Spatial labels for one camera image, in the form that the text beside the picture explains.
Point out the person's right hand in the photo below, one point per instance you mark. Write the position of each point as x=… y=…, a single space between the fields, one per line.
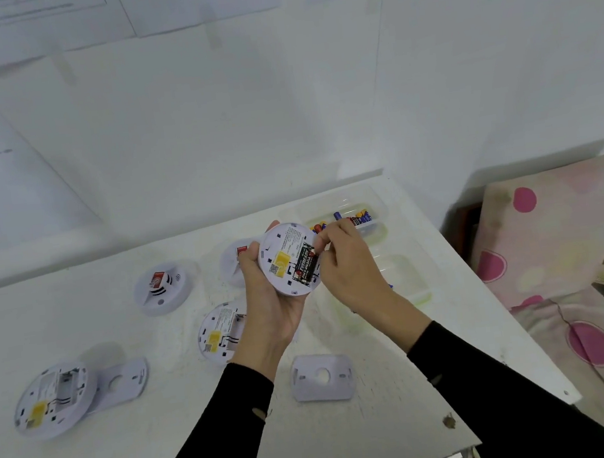
x=356 y=279

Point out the person's left hand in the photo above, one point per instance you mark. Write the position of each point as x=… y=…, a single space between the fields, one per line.
x=269 y=322

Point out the black battery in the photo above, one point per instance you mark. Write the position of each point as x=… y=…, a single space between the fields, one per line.
x=313 y=269
x=299 y=261

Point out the white round smoke detector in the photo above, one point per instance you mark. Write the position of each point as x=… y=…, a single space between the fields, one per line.
x=164 y=304
x=28 y=398
x=215 y=323
x=230 y=269
x=276 y=240

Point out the mounting plate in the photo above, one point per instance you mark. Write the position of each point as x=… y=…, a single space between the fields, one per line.
x=309 y=391
x=132 y=387

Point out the person's right forearm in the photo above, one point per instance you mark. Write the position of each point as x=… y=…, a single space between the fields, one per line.
x=518 y=413

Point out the person's left forearm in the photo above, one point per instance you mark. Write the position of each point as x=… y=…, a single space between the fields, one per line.
x=213 y=448

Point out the clear plastic container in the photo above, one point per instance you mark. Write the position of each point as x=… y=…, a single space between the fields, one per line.
x=411 y=279
x=375 y=207

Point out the pink dotted pillow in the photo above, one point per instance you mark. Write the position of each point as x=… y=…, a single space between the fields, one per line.
x=558 y=235

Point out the white paper with text lines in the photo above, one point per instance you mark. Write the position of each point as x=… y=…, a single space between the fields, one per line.
x=5 y=200

